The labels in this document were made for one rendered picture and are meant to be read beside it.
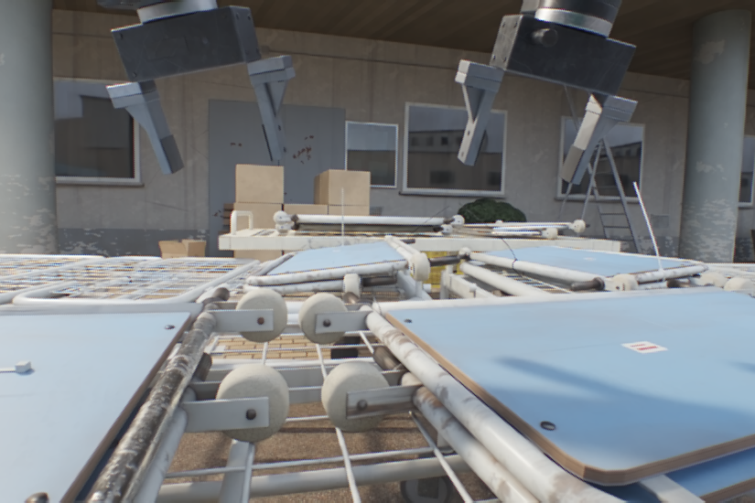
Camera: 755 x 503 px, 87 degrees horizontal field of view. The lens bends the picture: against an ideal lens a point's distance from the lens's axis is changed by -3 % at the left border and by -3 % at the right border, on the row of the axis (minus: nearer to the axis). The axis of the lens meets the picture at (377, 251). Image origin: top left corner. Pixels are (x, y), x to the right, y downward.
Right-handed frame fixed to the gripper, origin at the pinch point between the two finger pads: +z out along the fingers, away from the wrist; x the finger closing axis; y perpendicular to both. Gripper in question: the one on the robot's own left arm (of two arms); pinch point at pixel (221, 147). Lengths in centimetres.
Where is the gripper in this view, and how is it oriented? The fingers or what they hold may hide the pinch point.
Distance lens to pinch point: 51.2
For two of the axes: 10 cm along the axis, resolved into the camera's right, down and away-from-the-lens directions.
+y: 1.0, -4.7, 8.8
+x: -9.9, 0.8, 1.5
